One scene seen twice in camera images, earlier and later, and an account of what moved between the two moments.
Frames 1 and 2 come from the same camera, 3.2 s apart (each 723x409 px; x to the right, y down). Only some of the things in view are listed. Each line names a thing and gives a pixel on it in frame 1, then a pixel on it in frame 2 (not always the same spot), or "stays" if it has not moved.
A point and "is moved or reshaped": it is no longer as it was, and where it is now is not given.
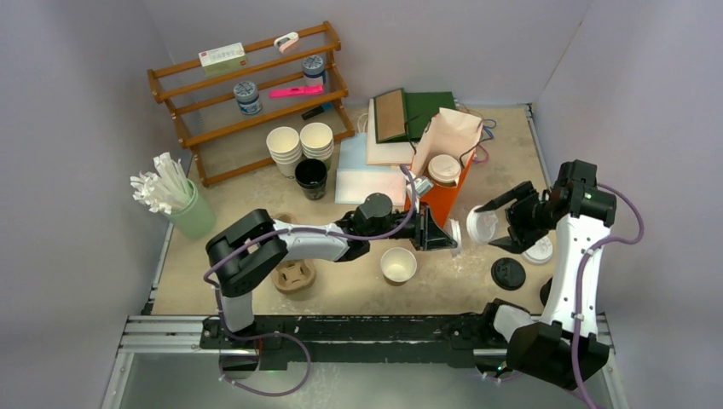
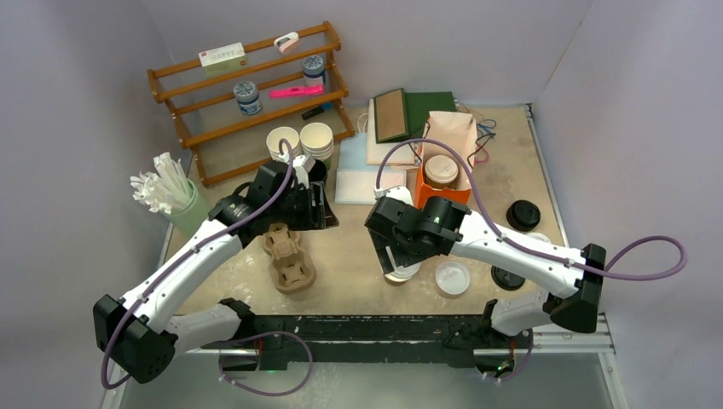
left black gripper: [426, 233] -> [321, 216]
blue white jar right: [313, 71] stays
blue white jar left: [247, 95] stays
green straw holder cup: [198, 219] stays
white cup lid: [482, 225] is moved or reshaped
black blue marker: [325, 106] stays
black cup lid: [508, 273] stays
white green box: [223, 59] stays
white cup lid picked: [443, 169] stays
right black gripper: [524, 238] -> [401, 258]
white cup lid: [456, 234] is moved or reshaped
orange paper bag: [461, 138] is moved or reshaped
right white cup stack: [316, 141] stays
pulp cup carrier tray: [293, 276] stays
